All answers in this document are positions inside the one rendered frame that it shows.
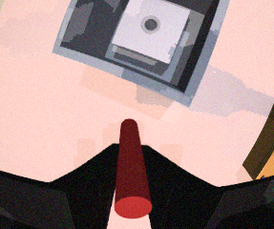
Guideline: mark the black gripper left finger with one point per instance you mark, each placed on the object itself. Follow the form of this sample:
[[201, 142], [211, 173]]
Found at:
[[82, 199]]

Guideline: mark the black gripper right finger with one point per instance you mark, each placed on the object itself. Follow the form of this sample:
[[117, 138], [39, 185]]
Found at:
[[183, 201]]

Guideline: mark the red peg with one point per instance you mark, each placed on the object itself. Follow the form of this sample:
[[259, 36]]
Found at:
[[132, 199]]

